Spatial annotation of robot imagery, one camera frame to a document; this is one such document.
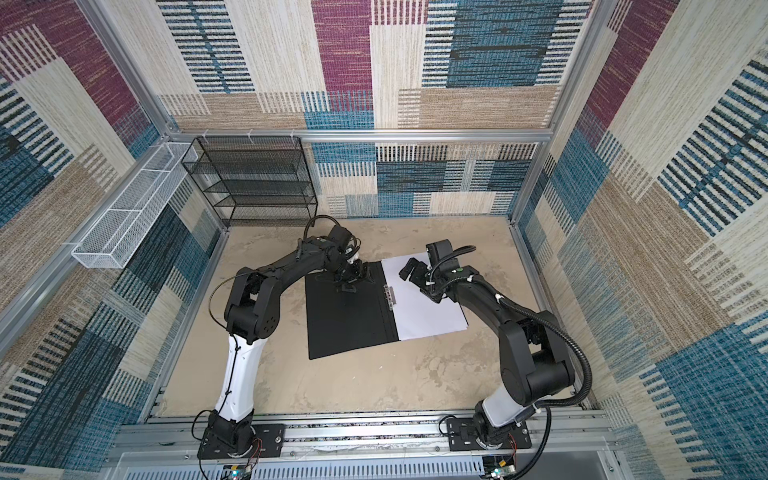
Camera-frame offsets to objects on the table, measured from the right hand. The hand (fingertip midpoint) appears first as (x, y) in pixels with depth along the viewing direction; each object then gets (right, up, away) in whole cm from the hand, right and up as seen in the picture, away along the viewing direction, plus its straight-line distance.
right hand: (410, 283), depth 90 cm
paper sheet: (+3, -11, +5) cm, 12 cm away
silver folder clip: (-6, -5, +9) cm, 12 cm away
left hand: (-13, 0, +9) cm, 16 cm away
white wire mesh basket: (-71, +12, -19) cm, 74 cm away
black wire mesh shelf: (-55, +35, +21) cm, 69 cm away
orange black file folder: (-22, -13, +4) cm, 25 cm away
